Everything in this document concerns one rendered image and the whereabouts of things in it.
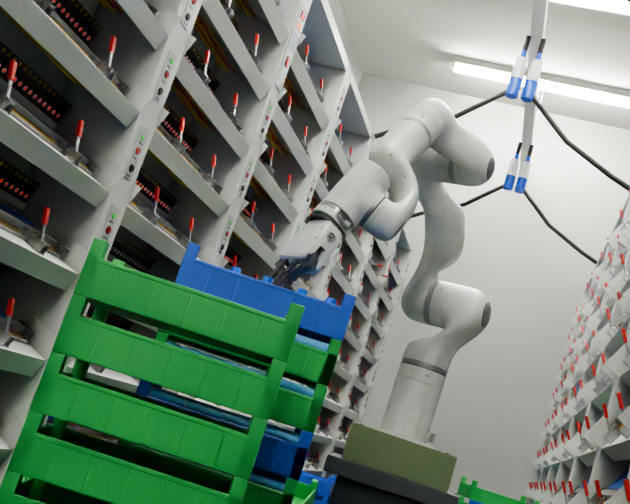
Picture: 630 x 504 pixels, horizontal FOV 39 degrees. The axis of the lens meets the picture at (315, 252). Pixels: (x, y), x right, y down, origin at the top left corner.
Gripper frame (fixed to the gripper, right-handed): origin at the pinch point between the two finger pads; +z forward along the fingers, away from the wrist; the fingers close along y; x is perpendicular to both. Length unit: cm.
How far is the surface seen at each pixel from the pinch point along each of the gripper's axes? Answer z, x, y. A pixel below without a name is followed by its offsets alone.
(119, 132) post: -12, 33, 45
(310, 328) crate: 7.9, -1.7, -18.7
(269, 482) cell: 30.9, -14.1, -18.8
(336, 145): -118, -49, 155
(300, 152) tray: -87, -29, 126
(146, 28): -30, 47, 38
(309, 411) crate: 18.3, -10.4, -20.7
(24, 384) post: 41, 8, 45
